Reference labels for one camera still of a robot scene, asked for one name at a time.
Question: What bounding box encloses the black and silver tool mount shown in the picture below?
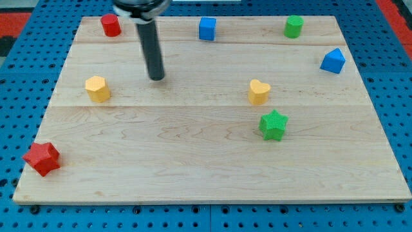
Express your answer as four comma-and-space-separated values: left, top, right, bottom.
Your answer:
112, 0, 171, 24

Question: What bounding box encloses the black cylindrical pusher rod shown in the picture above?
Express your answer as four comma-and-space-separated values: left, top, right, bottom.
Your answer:
136, 21, 165, 81

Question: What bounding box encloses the yellow heart block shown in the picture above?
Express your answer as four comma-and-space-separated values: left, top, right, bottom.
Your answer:
248, 79, 271, 105

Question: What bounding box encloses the red cylinder block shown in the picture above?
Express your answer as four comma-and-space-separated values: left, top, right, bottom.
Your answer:
100, 14, 122, 37

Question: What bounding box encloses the blue cube block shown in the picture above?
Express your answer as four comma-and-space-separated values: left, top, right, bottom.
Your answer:
198, 17, 217, 41

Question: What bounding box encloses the yellow hexagon block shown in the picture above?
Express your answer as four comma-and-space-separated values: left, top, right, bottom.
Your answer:
85, 76, 111, 103

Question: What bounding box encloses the wooden board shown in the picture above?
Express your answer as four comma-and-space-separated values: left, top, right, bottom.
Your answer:
13, 16, 411, 206

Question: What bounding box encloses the green cylinder block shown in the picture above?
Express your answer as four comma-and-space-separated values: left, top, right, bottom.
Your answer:
283, 15, 304, 39

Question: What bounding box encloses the green star block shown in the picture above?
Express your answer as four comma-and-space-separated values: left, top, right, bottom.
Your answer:
259, 110, 288, 141

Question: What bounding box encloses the red star block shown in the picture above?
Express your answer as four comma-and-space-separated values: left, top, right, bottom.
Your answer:
23, 142, 61, 177

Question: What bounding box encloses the blue triangular prism block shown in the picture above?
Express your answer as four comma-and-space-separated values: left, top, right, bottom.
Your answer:
320, 48, 346, 74

